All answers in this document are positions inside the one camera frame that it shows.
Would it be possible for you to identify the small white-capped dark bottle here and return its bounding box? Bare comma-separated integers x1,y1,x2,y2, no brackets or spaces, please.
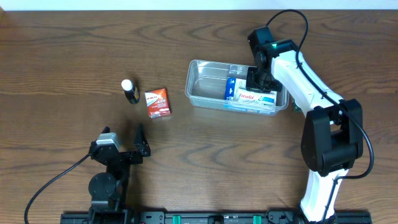
121,79,140,105

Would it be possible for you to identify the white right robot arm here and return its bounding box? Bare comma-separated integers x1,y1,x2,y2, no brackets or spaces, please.
246,27,363,223

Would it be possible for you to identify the blue Kool Fever box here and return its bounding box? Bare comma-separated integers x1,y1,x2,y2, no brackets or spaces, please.
224,77,277,114

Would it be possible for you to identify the clear plastic container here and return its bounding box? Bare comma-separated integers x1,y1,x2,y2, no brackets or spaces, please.
185,60,289,116

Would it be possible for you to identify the white Panadol box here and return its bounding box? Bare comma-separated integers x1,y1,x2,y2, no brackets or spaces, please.
234,89,276,106

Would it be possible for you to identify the black mounting rail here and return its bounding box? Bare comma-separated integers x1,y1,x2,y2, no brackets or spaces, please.
60,210,373,224

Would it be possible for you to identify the red orange small box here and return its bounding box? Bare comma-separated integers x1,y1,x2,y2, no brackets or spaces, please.
145,88,172,118

